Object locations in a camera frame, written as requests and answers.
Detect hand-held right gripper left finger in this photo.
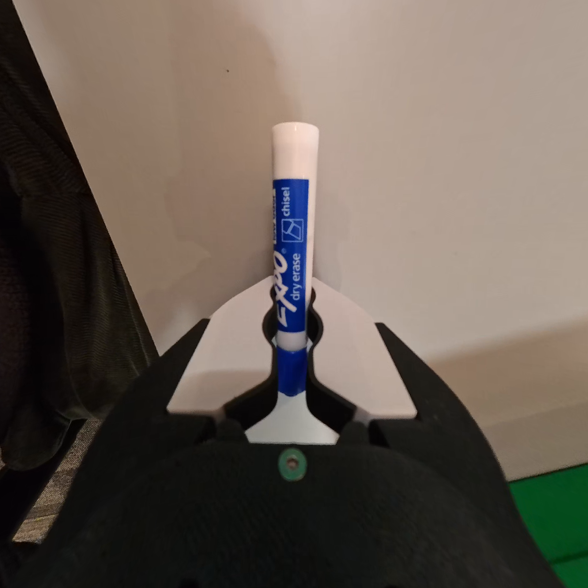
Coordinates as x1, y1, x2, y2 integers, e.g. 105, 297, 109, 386
167, 276, 279, 421

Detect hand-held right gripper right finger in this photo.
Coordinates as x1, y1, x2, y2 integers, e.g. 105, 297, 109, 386
310, 280, 421, 422

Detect green cloth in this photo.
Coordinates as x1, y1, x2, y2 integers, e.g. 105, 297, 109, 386
507, 468, 588, 588

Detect dark olive trousers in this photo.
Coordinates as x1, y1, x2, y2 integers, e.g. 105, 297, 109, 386
0, 0, 160, 471

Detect blue dry erase marker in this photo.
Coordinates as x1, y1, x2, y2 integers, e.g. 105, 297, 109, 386
268, 122, 321, 397

